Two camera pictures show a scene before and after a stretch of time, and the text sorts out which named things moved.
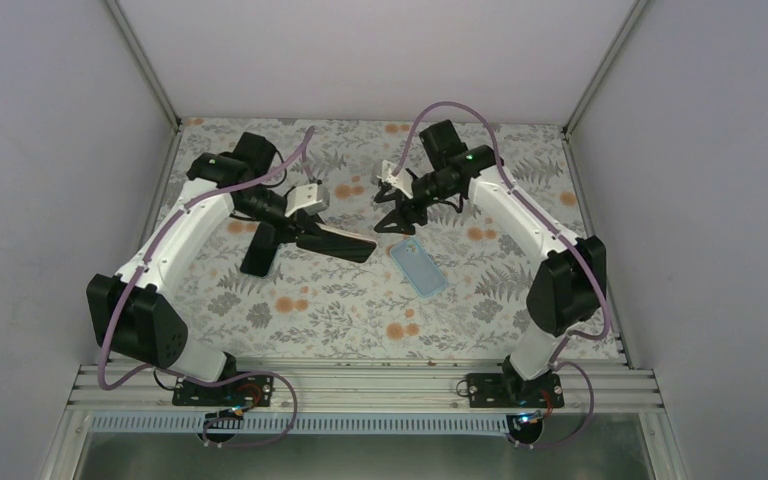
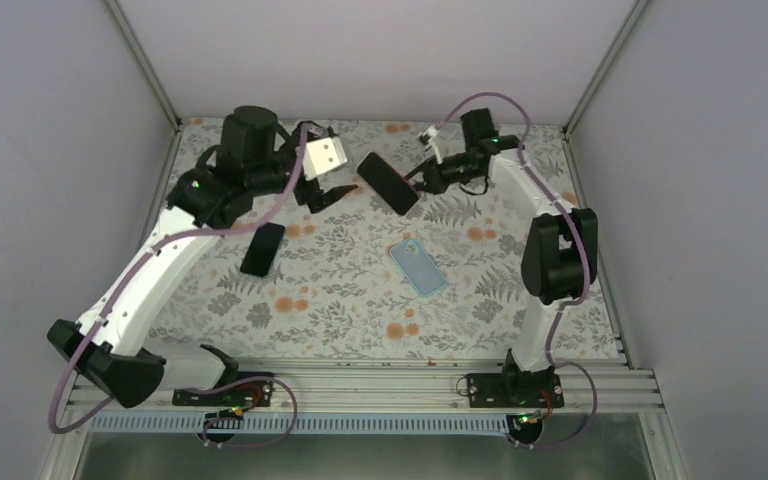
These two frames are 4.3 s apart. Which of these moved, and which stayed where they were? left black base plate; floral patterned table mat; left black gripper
Moved: left black gripper
Stayed: left black base plate; floral patterned table mat
